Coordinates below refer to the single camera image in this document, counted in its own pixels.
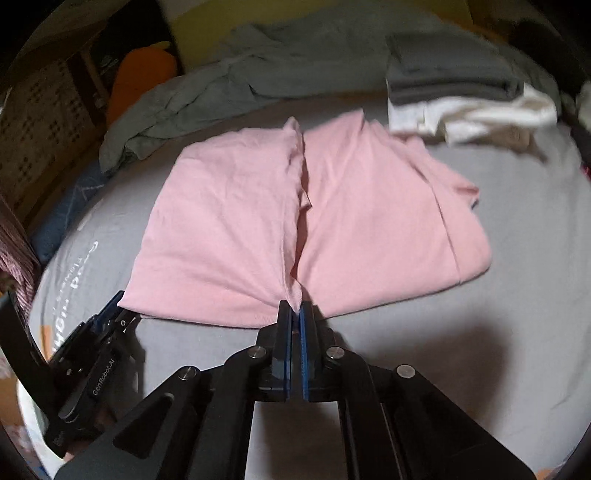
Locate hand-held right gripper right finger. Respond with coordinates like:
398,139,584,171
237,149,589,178
299,302,536,480

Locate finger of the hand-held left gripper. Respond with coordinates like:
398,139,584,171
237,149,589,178
89,290,141,334

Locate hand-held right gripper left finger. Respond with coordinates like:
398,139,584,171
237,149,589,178
55,299,296,480

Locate pink printed t-shirt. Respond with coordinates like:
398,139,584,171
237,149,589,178
117,108,492,329

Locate folded grey clothes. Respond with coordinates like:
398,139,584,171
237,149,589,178
385,32,525,104

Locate black clothes pile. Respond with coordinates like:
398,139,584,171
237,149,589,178
558,69,591,171

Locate plaid cloth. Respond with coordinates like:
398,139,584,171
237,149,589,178
0,189,42,315

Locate blue pillow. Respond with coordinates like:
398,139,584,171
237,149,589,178
30,161,112,264

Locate grey printed bed sheet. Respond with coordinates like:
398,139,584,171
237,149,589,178
18,83,591,480

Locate beige patterned panel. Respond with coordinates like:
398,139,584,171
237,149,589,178
0,60,100,213

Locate orange plush pillow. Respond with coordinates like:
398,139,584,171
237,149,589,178
107,46,178,125

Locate crumpled grey blanket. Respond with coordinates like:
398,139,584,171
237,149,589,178
99,9,561,174

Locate folded white cloth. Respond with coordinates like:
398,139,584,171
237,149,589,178
387,83,559,146

